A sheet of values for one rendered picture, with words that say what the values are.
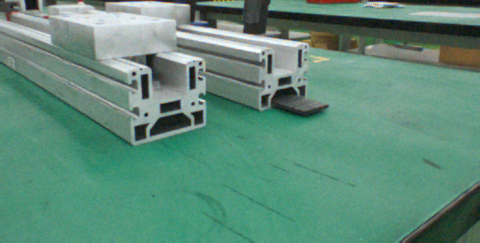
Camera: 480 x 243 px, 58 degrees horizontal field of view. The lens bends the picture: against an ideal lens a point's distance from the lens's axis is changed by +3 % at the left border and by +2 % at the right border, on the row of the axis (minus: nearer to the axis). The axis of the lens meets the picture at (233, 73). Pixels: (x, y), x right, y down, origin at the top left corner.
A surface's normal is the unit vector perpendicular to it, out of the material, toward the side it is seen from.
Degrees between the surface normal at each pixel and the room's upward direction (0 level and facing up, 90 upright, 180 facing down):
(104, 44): 90
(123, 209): 0
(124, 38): 90
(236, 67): 90
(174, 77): 90
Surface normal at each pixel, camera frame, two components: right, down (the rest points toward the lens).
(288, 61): -0.77, 0.14
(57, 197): 0.00, -0.97
